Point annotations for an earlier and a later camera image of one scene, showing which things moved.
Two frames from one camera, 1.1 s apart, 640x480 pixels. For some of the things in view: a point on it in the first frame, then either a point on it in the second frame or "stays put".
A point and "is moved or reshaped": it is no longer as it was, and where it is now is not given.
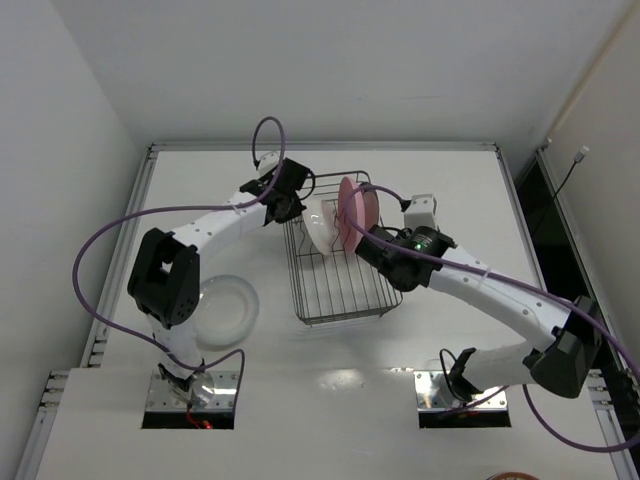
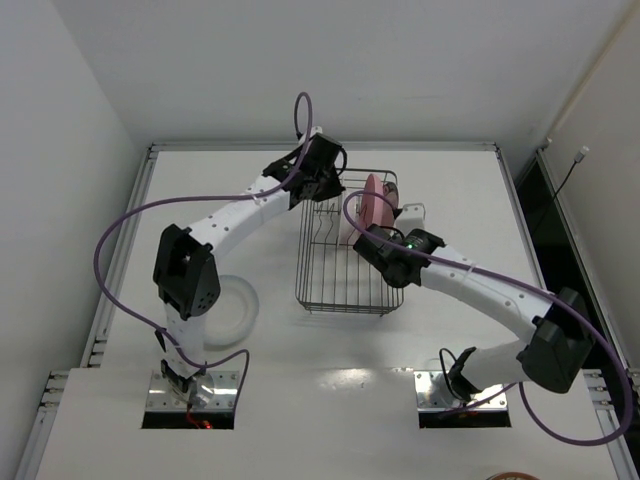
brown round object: [511, 475] stays put
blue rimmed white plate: [370, 208] -> [391, 192]
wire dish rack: [337, 288] is moved or reshaped
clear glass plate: [227, 310] stays put
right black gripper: [370, 245] stays put
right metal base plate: [432, 394] stays put
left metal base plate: [210, 391] stays put
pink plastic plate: [364, 214] is moved or reshaped
